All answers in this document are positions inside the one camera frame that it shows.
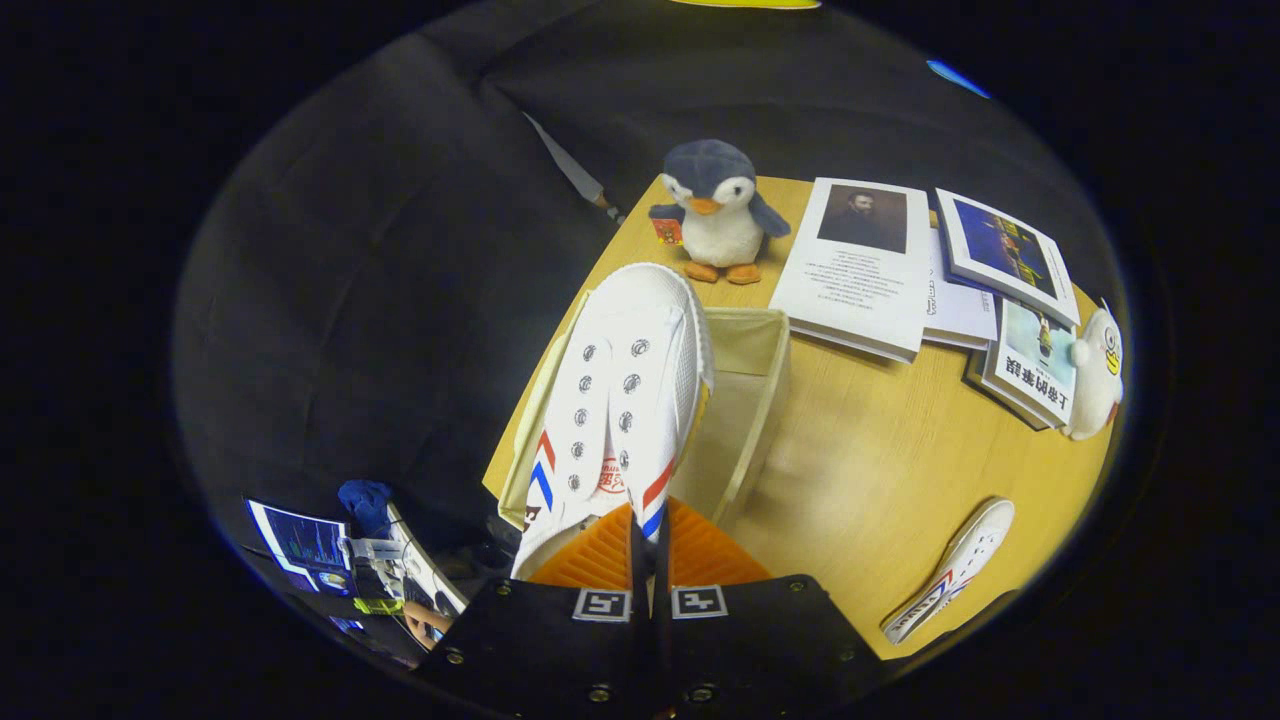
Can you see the white laptop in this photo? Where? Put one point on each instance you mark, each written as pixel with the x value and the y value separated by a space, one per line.
pixel 425 575

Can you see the blue cloth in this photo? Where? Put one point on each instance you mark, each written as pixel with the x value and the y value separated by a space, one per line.
pixel 365 503

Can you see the lit computer monitor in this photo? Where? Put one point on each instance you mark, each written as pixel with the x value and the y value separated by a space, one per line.
pixel 300 540

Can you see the white portrait cover book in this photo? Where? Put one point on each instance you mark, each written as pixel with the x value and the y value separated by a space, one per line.
pixel 850 290

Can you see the plain white thin book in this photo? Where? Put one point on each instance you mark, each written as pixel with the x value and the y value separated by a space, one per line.
pixel 960 310

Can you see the teal picture cover book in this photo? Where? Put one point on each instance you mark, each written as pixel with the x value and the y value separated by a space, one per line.
pixel 1035 365

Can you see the blue penguin plush toy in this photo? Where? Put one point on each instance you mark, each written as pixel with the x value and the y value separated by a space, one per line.
pixel 720 230

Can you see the white duck plush toy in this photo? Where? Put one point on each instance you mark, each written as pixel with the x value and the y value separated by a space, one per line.
pixel 1095 390

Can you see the blue picture cover book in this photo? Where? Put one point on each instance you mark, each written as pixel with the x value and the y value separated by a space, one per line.
pixel 1005 250

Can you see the white striped canvas shoe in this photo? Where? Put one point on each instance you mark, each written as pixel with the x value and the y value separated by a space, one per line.
pixel 955 565
pixel 640 300

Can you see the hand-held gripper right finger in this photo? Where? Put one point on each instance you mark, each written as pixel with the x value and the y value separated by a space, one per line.
pixel 760 650

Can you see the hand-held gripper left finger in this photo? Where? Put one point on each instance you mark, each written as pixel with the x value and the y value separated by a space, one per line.
pixel 540 650

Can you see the cream fabric storage box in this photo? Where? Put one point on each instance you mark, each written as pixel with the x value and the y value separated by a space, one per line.
pixel 740 400

